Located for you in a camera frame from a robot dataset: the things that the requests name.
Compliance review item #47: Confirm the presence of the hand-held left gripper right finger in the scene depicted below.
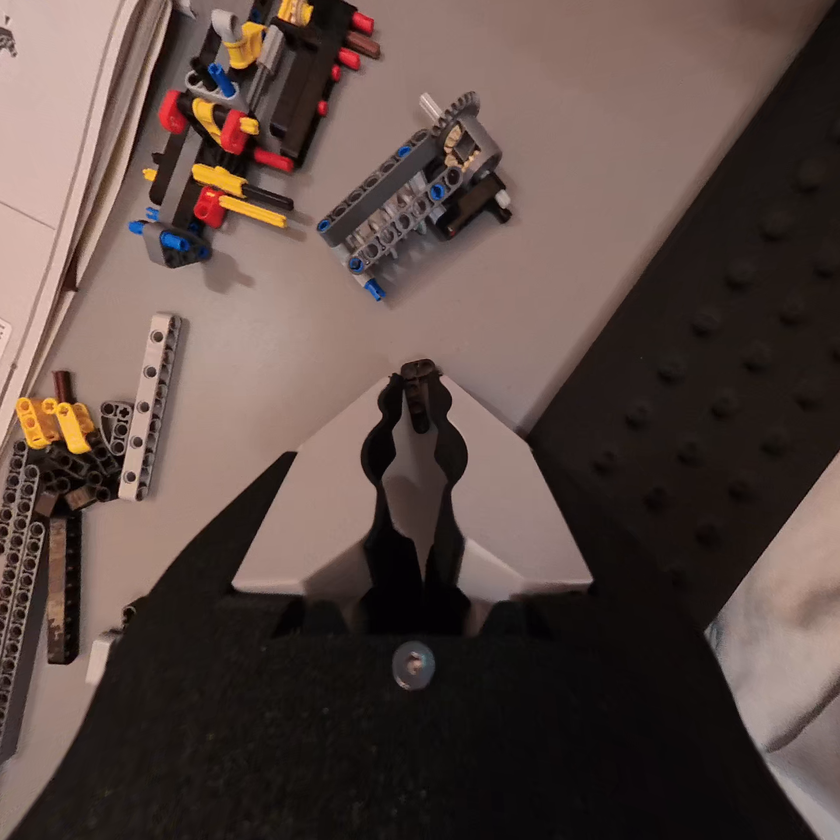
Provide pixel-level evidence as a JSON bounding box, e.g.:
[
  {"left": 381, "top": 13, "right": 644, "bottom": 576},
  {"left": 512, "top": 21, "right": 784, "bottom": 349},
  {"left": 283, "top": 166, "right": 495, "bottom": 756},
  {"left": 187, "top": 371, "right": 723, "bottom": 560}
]
[{"left": 433, "top": 373, "right": 595, "bottom": 598}]

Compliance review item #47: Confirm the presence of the grey lego gear assembly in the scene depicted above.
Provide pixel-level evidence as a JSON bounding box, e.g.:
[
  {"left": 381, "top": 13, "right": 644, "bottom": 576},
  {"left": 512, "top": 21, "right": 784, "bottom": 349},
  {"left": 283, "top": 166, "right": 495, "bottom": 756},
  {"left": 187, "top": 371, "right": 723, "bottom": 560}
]
[{"left": 317, "top": 92, "right": 514, "bottom": 303}]

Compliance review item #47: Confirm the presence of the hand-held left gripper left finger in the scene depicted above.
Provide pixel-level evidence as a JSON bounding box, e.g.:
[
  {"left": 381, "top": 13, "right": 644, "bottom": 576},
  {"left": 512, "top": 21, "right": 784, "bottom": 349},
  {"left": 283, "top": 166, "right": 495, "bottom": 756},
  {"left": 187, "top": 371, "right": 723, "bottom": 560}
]
[{"left": 231, "top": 375, "right": 403, "bottom": 608}]

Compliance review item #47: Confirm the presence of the person's white shirt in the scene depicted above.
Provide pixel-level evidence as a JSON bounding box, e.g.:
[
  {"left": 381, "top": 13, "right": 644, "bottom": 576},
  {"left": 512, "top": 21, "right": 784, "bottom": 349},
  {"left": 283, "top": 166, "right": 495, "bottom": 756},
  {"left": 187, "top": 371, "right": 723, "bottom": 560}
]
[{"left": 705, "top": 453, "right": 840, "bottom": 840}]

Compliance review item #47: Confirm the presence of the lego instruction booklet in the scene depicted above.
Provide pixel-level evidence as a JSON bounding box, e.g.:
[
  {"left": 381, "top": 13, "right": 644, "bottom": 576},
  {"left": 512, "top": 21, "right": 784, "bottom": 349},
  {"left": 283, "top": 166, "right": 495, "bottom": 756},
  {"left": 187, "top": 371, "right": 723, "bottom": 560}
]
[{"left": 0, "top": 0, "right": 175, "bottom": 427}]

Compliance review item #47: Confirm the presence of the pile of lego beams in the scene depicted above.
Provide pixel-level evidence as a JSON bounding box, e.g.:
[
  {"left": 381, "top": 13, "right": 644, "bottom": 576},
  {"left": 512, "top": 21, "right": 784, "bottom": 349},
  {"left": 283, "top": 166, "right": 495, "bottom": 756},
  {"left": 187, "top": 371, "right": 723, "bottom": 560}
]
[{"left": 0, "top": 371, "right": 142, "bottom": 762}]

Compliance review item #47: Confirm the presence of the long lego chassis assembly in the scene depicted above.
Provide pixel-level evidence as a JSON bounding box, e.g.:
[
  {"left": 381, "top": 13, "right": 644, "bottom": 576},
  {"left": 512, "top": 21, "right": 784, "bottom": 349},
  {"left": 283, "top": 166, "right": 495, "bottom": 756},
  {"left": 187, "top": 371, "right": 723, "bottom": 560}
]
[{"left": 128, "top": 0, "right": 382, "bottom": 270}]

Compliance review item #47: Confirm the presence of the black L-shaped lego beam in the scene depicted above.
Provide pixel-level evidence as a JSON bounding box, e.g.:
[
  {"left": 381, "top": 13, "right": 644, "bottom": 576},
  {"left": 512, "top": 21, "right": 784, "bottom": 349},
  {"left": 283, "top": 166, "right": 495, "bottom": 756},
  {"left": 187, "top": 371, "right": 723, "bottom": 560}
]
[{"left": 390, "top": 357, "right": 437, "bottom": 435}]

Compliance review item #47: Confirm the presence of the black perforated foam pad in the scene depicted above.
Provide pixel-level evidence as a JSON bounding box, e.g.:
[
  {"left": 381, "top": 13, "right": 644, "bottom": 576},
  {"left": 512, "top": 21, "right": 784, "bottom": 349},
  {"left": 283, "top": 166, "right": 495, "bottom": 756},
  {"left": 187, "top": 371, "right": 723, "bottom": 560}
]
[{"left": 528, "top": 13, "right": 840, "bottom": 631}]

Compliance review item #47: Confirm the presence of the light grey long lego bar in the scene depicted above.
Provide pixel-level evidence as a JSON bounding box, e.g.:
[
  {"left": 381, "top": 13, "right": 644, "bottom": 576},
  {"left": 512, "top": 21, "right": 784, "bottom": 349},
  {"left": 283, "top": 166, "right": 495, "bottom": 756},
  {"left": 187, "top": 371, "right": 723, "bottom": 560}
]
[{"left": 118, "top": 314, "right": 182, "bottom": 501}]

